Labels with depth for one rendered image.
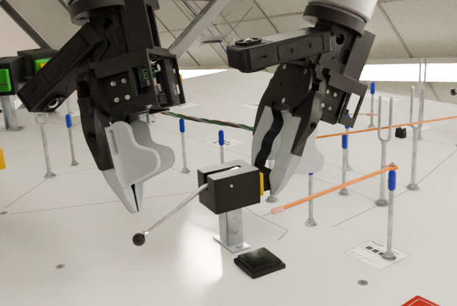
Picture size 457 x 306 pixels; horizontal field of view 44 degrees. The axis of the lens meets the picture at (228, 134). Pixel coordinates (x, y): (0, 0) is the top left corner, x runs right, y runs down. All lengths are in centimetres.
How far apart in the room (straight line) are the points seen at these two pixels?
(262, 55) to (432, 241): 28
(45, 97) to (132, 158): 11
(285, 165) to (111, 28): 23
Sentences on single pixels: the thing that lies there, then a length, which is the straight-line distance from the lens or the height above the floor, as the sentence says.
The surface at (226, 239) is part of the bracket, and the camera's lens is 64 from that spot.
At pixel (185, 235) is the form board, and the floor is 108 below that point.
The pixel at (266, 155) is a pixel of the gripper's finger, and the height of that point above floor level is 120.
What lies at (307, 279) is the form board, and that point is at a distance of 58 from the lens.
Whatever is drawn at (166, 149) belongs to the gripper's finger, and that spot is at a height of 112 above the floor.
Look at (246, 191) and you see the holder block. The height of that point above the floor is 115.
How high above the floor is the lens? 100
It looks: 17 degrees up
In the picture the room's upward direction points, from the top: 38 degrees clockwise
